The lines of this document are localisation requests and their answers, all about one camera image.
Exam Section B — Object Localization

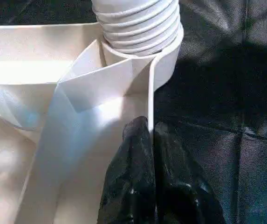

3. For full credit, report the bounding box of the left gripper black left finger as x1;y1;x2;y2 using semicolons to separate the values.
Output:
97;116;156;224

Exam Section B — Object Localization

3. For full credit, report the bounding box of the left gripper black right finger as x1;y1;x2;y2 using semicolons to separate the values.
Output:
153;121;226;224

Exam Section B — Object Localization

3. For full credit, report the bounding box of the white plastic table top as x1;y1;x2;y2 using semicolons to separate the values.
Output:
0;22;185;224

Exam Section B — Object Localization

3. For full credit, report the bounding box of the white plastic table leg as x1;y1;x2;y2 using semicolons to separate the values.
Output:
92;0;181;55

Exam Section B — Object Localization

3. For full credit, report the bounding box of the black plastic mat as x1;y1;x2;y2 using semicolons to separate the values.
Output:
0;0;267;224

